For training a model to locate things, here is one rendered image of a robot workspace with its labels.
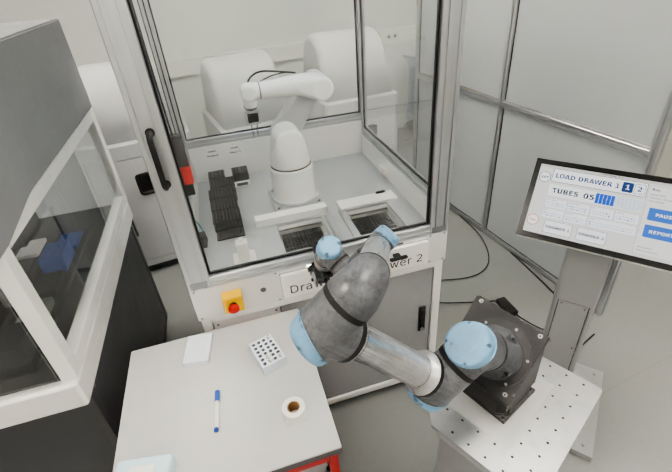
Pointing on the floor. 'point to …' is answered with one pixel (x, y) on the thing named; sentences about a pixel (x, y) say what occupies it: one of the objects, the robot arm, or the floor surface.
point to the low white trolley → (163, 367)
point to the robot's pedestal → (504, 433)
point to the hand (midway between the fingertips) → (319, 273)
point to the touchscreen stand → (576, 327)
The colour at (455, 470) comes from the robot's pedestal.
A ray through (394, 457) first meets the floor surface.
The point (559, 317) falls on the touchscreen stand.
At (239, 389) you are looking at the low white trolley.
